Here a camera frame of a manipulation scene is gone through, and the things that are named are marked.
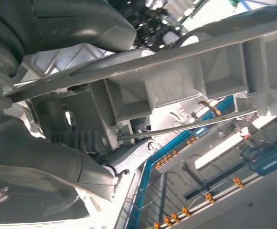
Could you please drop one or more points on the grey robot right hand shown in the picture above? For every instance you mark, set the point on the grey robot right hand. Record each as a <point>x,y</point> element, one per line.
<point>33,164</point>

